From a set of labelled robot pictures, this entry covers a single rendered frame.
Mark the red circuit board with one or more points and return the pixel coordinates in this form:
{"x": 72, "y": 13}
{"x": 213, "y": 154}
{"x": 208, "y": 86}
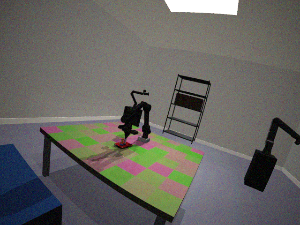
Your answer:
{"x": 123, "y": 144}

